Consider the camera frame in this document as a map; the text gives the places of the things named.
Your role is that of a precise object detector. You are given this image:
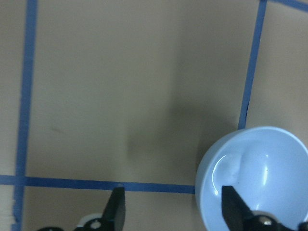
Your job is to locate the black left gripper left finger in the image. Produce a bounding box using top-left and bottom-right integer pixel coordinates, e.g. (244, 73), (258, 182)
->
(101, 187), (126, 231)

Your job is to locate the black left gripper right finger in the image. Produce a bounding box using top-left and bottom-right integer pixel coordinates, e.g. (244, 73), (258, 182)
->
(221, 186), (253, 231)

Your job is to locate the blue bowl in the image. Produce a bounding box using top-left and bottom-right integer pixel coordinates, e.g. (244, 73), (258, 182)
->
(195, 127), (308, 231)

